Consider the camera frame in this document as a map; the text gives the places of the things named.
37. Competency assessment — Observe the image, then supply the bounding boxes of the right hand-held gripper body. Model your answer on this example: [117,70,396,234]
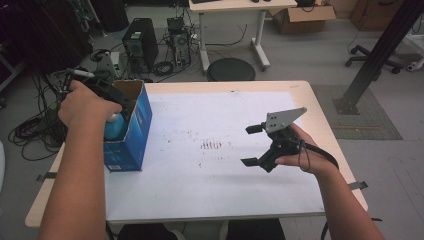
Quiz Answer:
[259,106,309,174]

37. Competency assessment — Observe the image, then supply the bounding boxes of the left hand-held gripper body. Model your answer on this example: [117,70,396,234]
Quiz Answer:
[62,51,132,109]

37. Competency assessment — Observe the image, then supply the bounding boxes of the blue bottle with white cap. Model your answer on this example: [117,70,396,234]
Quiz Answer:
[103,112,130,141]

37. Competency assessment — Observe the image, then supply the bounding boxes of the blue cardboard box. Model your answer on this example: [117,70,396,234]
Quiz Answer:
[102,78,154,173]

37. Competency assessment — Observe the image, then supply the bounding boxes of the person's left hand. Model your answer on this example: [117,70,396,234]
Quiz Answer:
[57,79,123,130]

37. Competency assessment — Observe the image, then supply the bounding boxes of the person's right hand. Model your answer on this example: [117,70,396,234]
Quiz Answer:
[274,123,335,177]

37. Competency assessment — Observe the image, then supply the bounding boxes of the small white device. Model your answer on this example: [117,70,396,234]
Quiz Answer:
[110,51,122,73]

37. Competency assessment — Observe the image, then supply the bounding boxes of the white paper sheet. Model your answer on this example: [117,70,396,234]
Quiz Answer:
[103,90,326,224]

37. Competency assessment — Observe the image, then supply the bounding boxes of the black computer tower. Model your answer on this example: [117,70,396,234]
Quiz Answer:
[121,17,160,75]

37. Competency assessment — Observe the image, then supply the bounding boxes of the round black stool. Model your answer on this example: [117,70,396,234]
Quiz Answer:
[206,57,257,83]

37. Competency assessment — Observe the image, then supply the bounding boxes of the person's leg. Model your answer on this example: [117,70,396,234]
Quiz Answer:
[117,222,178,240]
[225,217,287,240]

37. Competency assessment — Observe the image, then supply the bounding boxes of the dark bulky object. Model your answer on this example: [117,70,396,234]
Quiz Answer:
[89,0,131,33]

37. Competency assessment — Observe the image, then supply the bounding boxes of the grey floor mat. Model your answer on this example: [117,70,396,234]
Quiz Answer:
[311,83,404,141]

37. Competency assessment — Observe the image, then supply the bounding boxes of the open computer case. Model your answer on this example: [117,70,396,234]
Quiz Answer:
[166,16,193,68]

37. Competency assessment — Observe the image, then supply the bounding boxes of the grey tape strip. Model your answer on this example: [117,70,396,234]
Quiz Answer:
[347,180,370,191]
[35,171,58,183]

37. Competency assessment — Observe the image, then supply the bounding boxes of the open brown cardboard box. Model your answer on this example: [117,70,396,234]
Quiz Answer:
[268,4,337,35]

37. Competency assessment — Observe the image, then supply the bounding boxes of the black office chair base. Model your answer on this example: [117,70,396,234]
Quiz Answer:
[344,44,405,75]

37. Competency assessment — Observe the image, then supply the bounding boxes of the white desk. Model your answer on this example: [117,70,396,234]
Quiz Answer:
[187,0,299,73]

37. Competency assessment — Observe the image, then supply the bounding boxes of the closed brown cardboard box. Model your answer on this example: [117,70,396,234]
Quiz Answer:
[349,0,407,33]

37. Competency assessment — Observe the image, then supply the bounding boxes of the white cable plug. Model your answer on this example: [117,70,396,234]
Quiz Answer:
[67,67,96,79]

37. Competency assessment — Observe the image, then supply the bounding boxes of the coiled black cable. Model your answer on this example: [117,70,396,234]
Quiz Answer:
[152,60,175,77]
[89,48,111,63]

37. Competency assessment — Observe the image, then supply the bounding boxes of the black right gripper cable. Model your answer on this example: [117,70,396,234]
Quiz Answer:
[295,139,341,173]

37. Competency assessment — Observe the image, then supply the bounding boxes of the bundle of black cables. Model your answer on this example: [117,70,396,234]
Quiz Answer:
[7,72,73,162]

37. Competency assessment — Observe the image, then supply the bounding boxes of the black floor cable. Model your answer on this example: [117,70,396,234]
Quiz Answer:
[204,23,249,48]

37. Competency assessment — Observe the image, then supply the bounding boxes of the black metal post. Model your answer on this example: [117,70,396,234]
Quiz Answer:
[332,0,424,116]

